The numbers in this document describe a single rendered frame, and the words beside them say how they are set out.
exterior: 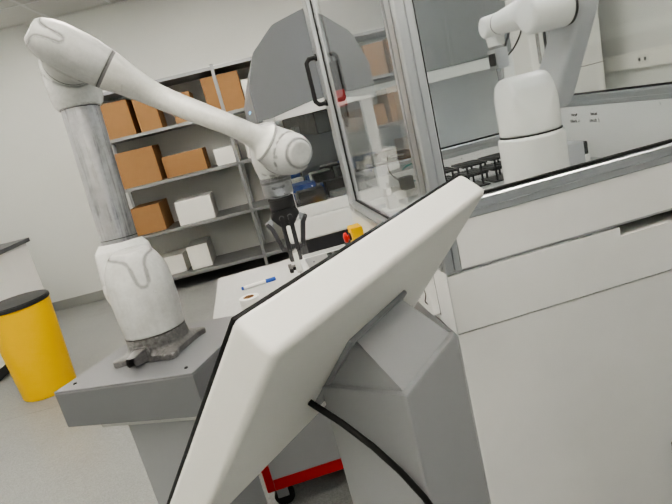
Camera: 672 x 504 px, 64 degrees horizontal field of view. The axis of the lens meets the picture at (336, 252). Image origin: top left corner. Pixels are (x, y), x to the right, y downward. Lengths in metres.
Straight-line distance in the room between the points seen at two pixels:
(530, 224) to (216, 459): 0.90
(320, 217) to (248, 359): 2.05
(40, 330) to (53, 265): 2.52
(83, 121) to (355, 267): 1.18
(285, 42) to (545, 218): 1.52
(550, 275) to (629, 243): 0.20
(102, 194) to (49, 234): 4.78
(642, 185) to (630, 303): 0.28
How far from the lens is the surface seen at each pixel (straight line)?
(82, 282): 6.39
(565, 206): 1.29
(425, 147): 1.13
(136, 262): 1.40
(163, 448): 1.54
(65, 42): 1.49
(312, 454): 2.08
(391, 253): 0.58
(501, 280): 1.25
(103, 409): 1.43
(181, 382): 1.27
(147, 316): 1.40
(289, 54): 2.45
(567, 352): 1.40
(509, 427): 1.41
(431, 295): 1.29
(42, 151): 6.27
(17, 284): 5.29
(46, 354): 4.01
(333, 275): 0.51
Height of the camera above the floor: 1.33
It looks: 14 degrees down
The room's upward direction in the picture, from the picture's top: 14 degrees counter-clockwise
